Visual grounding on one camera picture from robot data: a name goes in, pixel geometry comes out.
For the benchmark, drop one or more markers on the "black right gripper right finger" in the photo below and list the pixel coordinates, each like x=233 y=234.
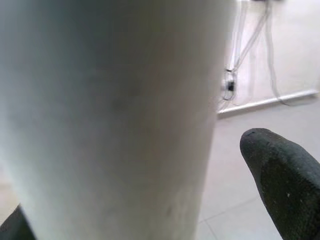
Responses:
x=287 y=187

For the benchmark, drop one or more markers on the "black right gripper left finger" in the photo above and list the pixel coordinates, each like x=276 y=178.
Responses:
x=12 y=227

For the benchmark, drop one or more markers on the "white plastic table leg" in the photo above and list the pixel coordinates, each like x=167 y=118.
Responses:
x=112 y=112

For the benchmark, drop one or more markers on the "white baseboard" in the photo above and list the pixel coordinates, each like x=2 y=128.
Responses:
x=262 y=103

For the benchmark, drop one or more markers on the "black plug adapter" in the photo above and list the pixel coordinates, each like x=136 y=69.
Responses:
x=230 y=86

